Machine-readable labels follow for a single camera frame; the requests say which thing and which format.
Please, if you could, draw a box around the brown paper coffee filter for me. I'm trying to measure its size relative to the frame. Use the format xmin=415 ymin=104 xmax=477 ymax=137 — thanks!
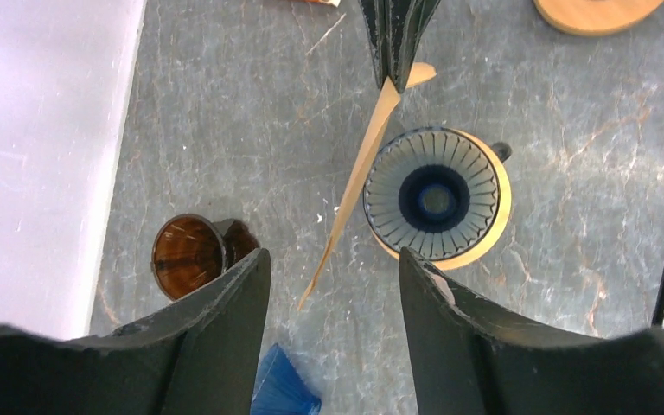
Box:
xmin=297 ymin=61 xmax=438 ymax=312

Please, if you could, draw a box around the small blue ribbed dripper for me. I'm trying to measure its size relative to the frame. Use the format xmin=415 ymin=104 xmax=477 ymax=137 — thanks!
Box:
xmin=250 ymin=343 xmax=322 ymax=415

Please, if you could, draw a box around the brown amber glass dripper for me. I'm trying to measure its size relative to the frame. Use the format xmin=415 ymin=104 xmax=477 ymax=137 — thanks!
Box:
xmin=150 ymin=214 xmax=259 ymax=300

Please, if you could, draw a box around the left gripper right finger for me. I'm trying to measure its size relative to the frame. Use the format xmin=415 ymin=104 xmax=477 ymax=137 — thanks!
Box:
xmin=399 ymin=248 xmax=664 ymax=414

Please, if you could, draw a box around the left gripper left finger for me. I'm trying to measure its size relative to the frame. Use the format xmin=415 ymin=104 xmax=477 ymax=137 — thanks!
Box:
xmin=0 ymin=248 xmax=271 ymax=414

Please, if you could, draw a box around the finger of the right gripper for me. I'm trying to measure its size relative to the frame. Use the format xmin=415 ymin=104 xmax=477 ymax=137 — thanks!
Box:
xmin=359 ymin=0 xmax=389 ymax=88
xmin=389 ymin=0 xmax=440 ymax=93

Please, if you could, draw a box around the orange black coffee filter box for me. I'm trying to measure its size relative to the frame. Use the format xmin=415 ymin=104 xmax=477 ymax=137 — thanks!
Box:
xmin=304 ymin=0 xmax=341 ymax=7

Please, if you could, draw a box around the wooden ring dripper holder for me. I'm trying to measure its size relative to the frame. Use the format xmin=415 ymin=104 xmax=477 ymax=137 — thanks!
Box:
xmin=373 ymin=129 xmax=513 ymax=272

